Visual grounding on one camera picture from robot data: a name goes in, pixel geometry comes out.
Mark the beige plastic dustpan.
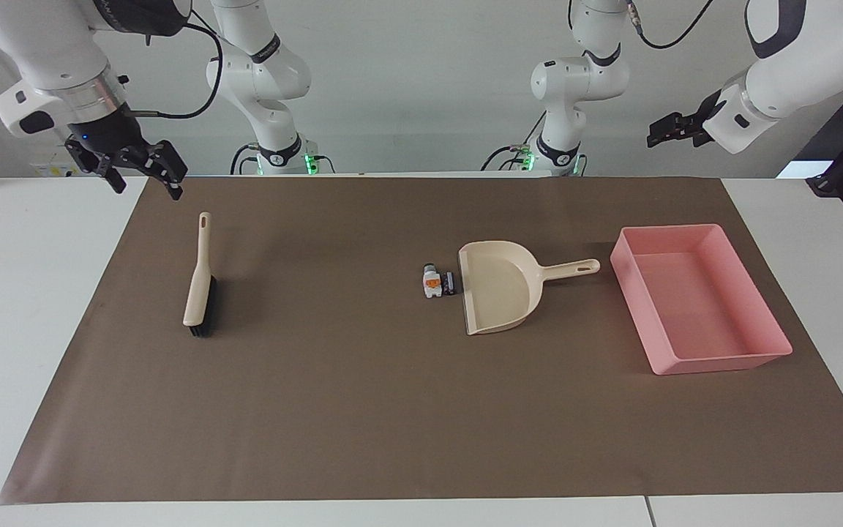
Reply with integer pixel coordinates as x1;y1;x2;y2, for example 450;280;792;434
457;240;602;337

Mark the black cable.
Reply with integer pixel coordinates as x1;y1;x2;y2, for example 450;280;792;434
129;7;225;120
483;143;533;173
626;0;719;51
229;142;261;176

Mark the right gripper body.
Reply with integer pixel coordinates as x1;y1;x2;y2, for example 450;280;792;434
67;106;147;166

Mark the beige brush with black bristles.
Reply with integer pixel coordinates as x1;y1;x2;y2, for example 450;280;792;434
182;212;218;339

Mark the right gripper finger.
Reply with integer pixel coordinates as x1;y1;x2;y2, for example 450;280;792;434
64;141;128;195
126;138;190;202

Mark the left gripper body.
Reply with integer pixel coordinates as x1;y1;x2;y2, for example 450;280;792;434
688;89;724;137

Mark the pink plastic bin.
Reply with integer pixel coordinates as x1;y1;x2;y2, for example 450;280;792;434
609;223;794;376

